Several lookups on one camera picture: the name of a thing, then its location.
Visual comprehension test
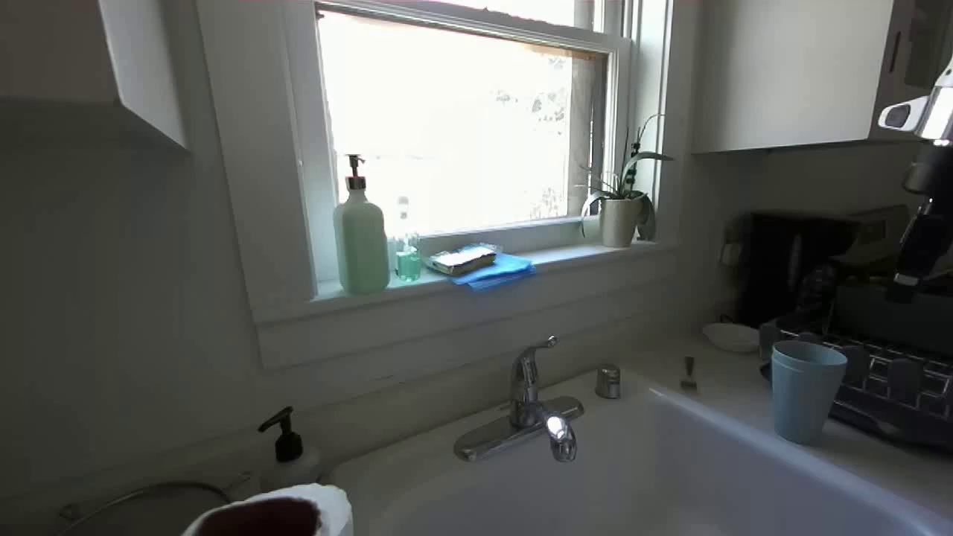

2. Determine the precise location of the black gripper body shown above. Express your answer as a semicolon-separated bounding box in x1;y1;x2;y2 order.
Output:
901;141;953;225

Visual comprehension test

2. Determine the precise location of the black coffee maker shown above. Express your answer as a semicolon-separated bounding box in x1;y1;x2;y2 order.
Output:
728;209;862;330

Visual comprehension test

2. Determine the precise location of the dark dish rack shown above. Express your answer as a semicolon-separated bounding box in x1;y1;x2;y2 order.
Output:
758;279;953;455

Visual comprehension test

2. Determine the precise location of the light blue plastic cup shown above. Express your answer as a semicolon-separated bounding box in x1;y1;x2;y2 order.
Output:
768;339;852;447

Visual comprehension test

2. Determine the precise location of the small white dish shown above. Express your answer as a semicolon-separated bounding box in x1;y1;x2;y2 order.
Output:
700;319;765;358

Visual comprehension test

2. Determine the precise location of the green potted plant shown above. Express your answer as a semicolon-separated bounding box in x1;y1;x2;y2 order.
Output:
579;114;673;240

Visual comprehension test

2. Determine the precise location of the white plant pot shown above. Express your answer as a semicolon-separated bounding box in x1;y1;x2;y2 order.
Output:
599;194;643;249

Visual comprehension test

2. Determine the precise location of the chrome sprayer cap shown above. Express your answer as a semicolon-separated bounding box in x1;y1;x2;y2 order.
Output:
594;362;627;403

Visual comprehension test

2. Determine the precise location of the white kitchen sink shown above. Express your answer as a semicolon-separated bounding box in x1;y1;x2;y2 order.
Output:
332;380;953;536

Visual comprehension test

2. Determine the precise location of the chrome sink faucet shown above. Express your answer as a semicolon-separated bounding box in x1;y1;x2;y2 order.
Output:
454;334;587;464

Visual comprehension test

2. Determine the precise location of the blue cleaning cloth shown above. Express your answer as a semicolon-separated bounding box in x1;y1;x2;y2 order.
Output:
454;254;538;292

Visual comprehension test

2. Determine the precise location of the sponge in dish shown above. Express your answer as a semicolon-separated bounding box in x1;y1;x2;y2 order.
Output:
427;243;500;279

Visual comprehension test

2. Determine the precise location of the small teal bottle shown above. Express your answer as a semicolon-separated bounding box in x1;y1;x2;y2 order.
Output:
390;196;427;283

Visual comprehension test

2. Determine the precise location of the green soap pump bottle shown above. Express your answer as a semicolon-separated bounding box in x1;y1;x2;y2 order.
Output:
335;152;395;298

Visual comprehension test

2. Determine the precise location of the hand soap bottle black pump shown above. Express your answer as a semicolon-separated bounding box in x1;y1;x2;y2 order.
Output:
258;403;326;487

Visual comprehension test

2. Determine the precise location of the white wall cabinet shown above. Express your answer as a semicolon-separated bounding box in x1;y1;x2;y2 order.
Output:
691;0;953;158
0;0;191;152

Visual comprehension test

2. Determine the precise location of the white window frame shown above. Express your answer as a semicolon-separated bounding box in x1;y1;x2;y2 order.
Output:
191;0;689;373

